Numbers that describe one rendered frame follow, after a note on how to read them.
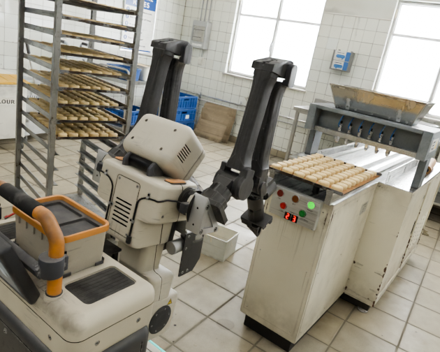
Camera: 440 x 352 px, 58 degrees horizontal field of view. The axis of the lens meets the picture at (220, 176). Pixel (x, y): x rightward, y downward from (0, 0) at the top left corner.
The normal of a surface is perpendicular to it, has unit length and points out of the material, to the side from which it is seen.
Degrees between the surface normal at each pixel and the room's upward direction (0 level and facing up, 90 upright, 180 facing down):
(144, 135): 48
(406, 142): 90
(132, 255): 82
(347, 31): 90
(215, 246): 90
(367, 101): 115
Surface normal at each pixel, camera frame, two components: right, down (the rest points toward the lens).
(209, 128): -0.45, -0.23
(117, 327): 0.78, 0.32
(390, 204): -0.60, 0.14
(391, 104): -0.62, 0.52
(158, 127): -0.32, -0.53
